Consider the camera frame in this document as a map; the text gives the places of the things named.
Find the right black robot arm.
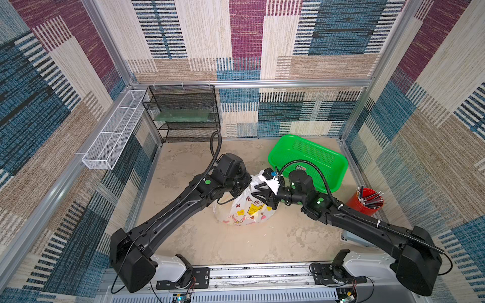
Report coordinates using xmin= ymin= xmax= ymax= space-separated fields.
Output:
xmin=252 ymin=162 xmax=446 ymax=297

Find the red pen cup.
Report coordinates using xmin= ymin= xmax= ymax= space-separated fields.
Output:
xmin=346 ymin=186 xmax=384 ymax=216

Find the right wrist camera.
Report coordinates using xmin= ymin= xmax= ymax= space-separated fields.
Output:
xmin=262 ymin=167 xmax=279 ymax=181

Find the green plastic basket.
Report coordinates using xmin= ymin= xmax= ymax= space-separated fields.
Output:
xmin=268 ymin=135 xmax=348 ymax=193

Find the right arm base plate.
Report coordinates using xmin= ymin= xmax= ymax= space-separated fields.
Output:
xmin=309 ymin=262 xmax=367 ymax=287

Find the black wire mesh shelf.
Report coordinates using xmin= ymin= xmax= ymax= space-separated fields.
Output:
xmin=142 ymin=85 xmax=221 ymax=143

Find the aluminium front rail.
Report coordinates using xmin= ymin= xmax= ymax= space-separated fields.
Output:
xmin=94 ymin=262 xmax=427 ymax=302

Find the green board on shelf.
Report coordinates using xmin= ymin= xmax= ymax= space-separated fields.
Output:
xmin=154 ymin=110 xmax=211 ymax=122

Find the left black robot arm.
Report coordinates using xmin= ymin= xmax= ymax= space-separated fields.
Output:
xmin=109 ymin=146 xmax=251 ymax=293

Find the white plastic bag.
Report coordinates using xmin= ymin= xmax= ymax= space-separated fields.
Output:
xmin=212 ymin=170 xmax=279 ymax=226

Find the white wire mesh tray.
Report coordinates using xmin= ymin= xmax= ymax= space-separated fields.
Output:
xmin=82 ymin=90 xmax=145 ymax=170

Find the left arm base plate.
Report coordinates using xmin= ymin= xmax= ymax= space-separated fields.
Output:
xmin=155 ymin=267 xmax=210 ymax=290

